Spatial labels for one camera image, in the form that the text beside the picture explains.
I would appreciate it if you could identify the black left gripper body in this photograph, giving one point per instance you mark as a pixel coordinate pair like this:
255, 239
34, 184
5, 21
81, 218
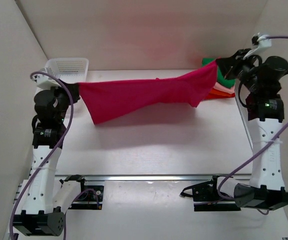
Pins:
63, 108

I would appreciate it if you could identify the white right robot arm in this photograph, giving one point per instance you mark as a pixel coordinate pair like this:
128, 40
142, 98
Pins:
266, 188

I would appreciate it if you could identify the red folded t-shirt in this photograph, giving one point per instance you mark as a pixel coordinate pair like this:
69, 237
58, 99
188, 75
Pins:
213, 97

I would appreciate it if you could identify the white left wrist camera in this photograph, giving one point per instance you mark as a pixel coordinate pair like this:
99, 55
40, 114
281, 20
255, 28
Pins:
45, 82

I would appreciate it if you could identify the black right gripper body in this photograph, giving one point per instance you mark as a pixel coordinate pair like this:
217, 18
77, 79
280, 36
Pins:
244, 70

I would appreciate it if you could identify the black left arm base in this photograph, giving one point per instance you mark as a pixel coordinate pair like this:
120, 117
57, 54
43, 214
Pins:
90, 195

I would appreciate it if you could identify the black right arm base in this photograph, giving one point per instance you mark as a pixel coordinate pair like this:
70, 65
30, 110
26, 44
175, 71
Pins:
206, 198

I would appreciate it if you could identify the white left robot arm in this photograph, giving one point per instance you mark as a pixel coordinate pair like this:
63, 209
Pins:
40, 217

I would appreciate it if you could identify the white plastic basket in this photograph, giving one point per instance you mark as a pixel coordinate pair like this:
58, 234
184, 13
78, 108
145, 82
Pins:
70, 70

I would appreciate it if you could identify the pink folded t-shirt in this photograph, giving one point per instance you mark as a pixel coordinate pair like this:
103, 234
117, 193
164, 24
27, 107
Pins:
224, 89

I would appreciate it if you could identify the magenta t-shirt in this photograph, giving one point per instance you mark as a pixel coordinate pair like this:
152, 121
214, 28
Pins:
112, 99

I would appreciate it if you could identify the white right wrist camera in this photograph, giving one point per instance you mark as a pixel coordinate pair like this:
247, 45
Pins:
260, 43

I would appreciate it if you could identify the orange folded t-shirt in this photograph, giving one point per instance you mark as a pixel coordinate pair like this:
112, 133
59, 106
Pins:
217, 92

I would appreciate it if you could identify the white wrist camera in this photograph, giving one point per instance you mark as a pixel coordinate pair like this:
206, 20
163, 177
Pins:
45, 82
260, 43

